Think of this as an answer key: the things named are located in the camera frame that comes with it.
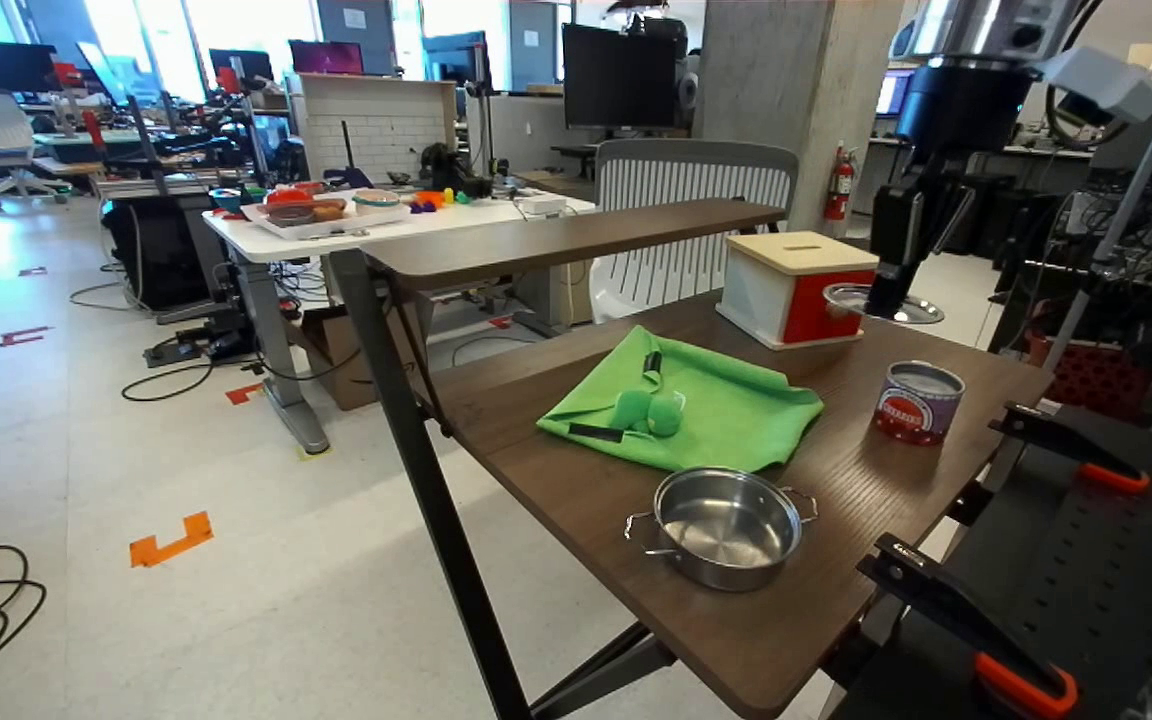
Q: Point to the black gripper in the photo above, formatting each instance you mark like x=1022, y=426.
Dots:
x=966, y=107

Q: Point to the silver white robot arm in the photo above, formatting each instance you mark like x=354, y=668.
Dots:
x=997, y=30

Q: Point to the red fire extinguisher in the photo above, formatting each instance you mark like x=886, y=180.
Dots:
x=840, y=185

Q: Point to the red white wooden box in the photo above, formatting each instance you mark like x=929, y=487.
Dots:
x=791, y=287

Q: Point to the purple red can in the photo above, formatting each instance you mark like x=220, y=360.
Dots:
x=917, y=407

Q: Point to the red perforated crate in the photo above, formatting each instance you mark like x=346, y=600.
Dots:
x=1099, y=381

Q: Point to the green cloth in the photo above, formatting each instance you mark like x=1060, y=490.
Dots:
x=721, y=407

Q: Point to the grey box device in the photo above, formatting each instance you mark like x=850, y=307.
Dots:
x=1107, y=85

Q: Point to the black orange bar clamp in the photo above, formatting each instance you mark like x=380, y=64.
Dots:
x=1068, y=459
x=956, y=620

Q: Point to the small green ball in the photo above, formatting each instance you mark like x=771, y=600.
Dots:
x=629, y=410
x=666, y=414

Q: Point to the large black monitor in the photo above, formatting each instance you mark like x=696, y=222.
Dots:
x=622, y=76

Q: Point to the brown raised wooden board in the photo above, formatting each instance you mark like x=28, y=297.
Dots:
x=560, y=236

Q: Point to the black perforated mounting board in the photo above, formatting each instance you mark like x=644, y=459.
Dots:
x=1111, y=586

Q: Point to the blue screen background monitor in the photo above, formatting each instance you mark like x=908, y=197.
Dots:
x=459, y=60

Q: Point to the white perforated partition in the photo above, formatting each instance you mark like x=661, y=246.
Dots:
x=380, y=127

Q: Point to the white desk grey legs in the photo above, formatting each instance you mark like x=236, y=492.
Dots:
x=336, y=236

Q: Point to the brown cardboard box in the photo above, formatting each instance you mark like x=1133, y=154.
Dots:
x=340, y=360

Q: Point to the orange items pile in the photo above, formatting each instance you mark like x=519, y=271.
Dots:
x=301, y=202

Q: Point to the purple screen background monitor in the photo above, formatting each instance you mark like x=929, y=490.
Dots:
x=327, y=59

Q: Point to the small background monitor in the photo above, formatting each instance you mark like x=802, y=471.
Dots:
x=242, y=64

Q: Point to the black under-desk cabinet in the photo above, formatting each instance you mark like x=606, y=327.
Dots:
x=163, y=254

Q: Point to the dark monitor by window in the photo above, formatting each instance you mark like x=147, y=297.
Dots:
x=0, y=64

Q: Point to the black metal table frame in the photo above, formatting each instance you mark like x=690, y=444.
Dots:
x=431, y=492

